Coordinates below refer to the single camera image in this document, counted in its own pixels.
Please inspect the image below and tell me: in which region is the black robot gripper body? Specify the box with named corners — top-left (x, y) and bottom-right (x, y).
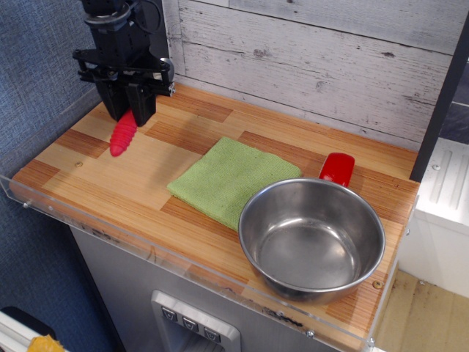
top-left (73, 20), bottom-right (174, 96)

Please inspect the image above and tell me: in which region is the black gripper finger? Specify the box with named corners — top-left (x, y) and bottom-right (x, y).
top-left (125, 84), bottom-right (156, 127)
top-left (95, 79), bottom-right (130, 121)

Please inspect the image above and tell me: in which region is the red handled metal spoon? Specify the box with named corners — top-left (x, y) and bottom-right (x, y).
top-left (109, 56), bottom-right (174, 158)

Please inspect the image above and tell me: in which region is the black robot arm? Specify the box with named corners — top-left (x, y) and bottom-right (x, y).
top-left (73, 1), bottom-right (175, 127)

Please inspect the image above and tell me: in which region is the green towel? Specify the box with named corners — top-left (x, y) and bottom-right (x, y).
top-left (167, 137), bottom-right (302, 230)

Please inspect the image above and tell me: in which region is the clear acrylic table guard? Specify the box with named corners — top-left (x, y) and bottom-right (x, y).
top-left (0, 53), bottom-right (418, 352)

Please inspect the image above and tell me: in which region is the grey toy fridge cabinet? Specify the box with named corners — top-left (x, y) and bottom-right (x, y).
top-left (69, 225), bottom-right (330, 352)

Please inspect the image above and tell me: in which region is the silver dispenser button panel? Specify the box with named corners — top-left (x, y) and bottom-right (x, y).
top-left (151, 290), bottom-right (242, 351)

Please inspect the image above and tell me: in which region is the white ribbed side unit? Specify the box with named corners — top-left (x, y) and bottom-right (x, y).
top-left (397, 138), bottom-right (468, 297)

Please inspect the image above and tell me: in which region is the dark grey left post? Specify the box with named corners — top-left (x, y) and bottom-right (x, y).
top-left (144, 1), bottom-right (174, 81)

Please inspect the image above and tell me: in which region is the dark grey post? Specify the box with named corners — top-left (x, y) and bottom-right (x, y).
top-left (409, 16), bottom-right (468, 182)
top-left (144, 1), bottom-right (174, 81)

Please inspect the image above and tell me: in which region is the steel pot with red handle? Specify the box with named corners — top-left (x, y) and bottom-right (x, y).
top-left (238, 153), bottom-right (385, 305)

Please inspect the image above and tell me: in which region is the dark grey right post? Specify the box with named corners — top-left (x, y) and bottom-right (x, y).
top-left (409, 16), bottom-right (468, 182)

